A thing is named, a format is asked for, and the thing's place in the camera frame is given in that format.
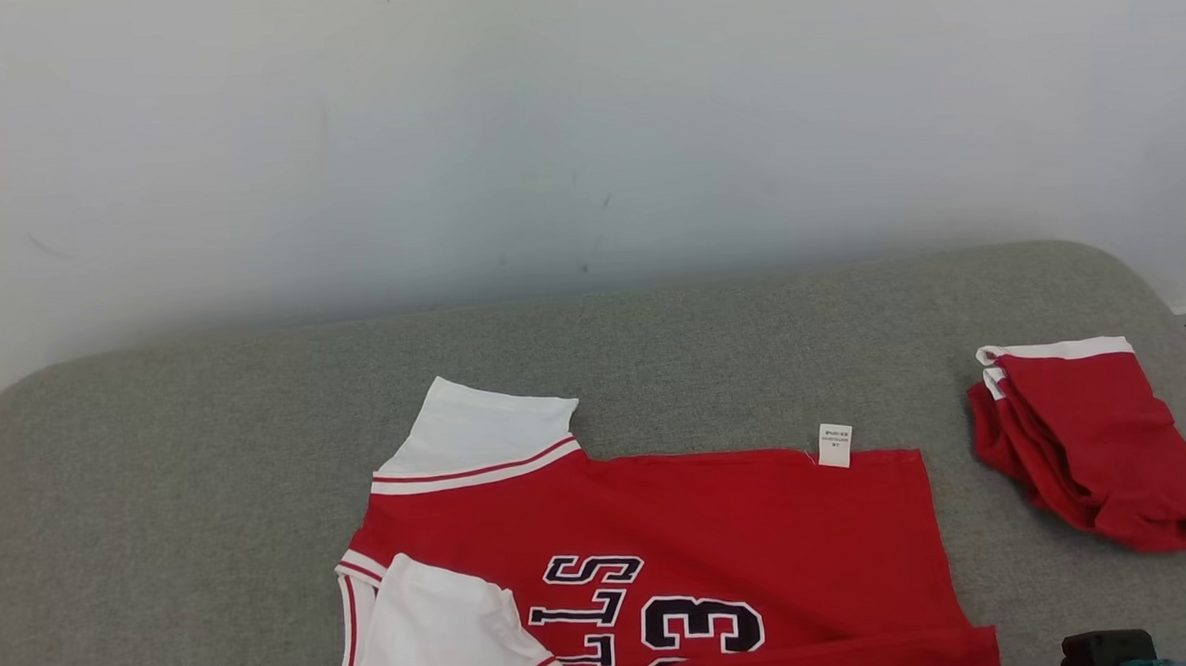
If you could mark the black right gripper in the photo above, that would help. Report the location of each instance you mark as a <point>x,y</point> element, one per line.
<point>1107,651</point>

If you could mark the red and white jersey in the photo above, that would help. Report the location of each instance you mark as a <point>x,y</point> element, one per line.
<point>711,518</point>

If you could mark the red shorts with white trim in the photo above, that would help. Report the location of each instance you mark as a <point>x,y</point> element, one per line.
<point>1088,431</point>

